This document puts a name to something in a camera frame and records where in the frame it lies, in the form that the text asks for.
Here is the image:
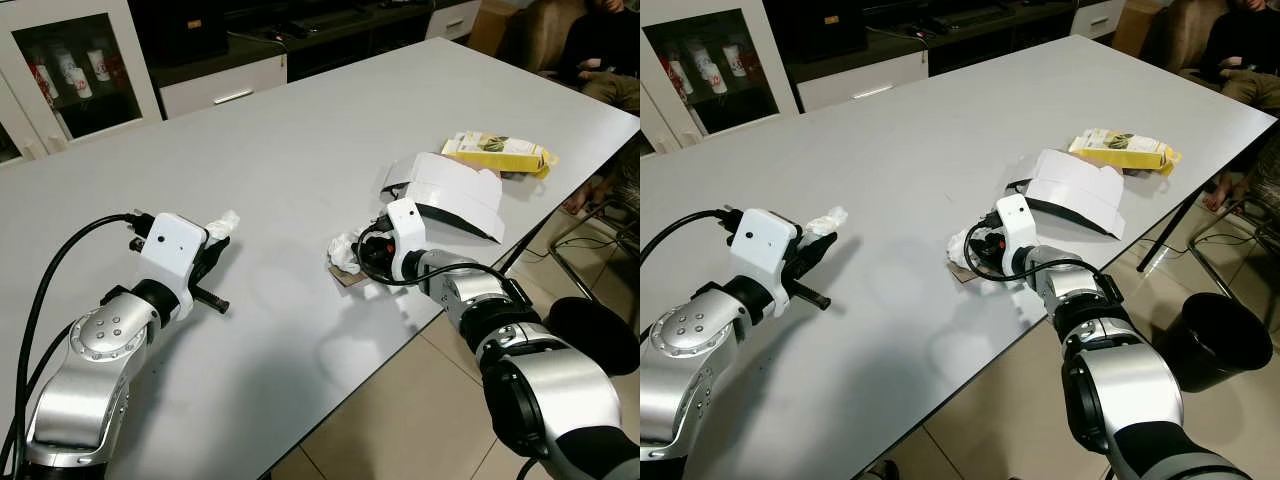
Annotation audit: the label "large white tissue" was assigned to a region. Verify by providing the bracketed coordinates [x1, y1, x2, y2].
[327, 232, 367, 273]
[947, 231, 987, 271]

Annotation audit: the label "small white tissue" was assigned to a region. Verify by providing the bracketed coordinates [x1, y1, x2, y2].
[204, 209, 242, 242]
[802, 206, 850, 240]

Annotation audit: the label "black round rubbish bin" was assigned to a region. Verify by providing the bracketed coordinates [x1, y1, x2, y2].
[544, 296, 641, 378]
[1158, 291, 1278, 395]

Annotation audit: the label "white folded paper box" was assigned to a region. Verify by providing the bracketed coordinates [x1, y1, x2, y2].
[379, 151, 507, 245]
[1010, 147, 1128, 242]

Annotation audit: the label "yellow snack package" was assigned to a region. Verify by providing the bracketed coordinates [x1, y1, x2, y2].
[440, 130, 560, 182]
[1067, 127, 1184, 178]

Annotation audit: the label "low white drawer cabinet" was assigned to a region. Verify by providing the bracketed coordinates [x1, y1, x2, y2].
[793, 0, 1137, 115]
[155, 0, 483, 123]

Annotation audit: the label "white glass door cabinet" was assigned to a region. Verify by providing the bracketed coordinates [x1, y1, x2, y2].
[640, 0, 803, 153]
[0, 0, 168, 163]

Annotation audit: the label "small brown cardboard box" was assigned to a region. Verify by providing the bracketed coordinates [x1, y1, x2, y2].
[1108, 0, 1167, 58]
[466, 0, 523, 58]

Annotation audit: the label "grey checked cover metal chair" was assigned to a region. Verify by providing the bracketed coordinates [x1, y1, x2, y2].
[1188, 128, 1280, 293]

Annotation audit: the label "brown armchair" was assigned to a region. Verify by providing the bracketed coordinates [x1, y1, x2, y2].
[498, 0, 593, 79]
[1138, 0, 1233, 83]

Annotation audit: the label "seated person beige trousers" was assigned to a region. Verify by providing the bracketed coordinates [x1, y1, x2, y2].
[554, 0, 641, 217]
[1178, 0, 1280, 215]

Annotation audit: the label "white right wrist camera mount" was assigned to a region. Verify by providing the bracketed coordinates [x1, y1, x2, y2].
[994, 193, 1042, 278]
[384, 198, 428, 284]

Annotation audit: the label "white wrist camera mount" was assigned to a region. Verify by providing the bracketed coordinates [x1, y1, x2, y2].
[994, 193, 1042, 278]
[138, 212, 208, 304]
[384, 198, 428, 284]
[727, 207, 801, 303]

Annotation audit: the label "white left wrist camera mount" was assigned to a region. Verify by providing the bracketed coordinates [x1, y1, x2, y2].
[138, 212, 208, 304]
[727, 207, 801, 303]

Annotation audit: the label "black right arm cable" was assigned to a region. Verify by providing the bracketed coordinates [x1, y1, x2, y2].
[963, 222, 1105, 287]
[355, 225, 503, 293]

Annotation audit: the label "black table leg frame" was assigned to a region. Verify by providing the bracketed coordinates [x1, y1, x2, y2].
[1134, 188, 1203, 275]

